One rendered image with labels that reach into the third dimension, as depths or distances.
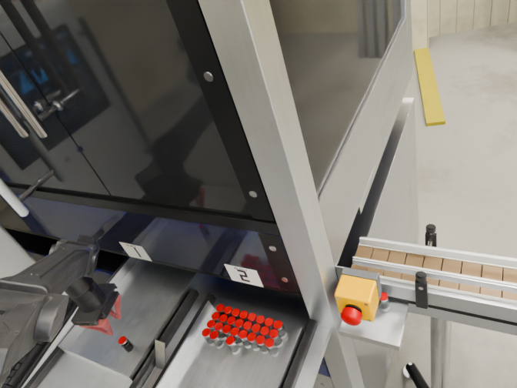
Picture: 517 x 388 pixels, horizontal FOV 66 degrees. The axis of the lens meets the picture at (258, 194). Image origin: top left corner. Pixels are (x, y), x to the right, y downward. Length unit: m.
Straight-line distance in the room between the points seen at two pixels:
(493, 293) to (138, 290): 0.89
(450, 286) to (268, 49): 0.63
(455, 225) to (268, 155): 1.82
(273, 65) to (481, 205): 2.02
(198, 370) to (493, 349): 1.30
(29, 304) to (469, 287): 0.80
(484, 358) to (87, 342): 1.47
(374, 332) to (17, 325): 0.70
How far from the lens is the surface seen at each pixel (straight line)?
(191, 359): 1.02
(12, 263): 1.53
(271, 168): 0.62
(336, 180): 0.82
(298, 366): 0.91
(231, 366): 0.98
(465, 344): 1.95
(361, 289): 0.82
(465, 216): 2.40
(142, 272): 1.27
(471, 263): 0.99
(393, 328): 0.95
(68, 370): 1.21
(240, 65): 0.54
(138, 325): 1.15
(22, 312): 0.48
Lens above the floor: 1.70
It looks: 38 degrees down
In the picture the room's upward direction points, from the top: 20 degrees counter-clockwise
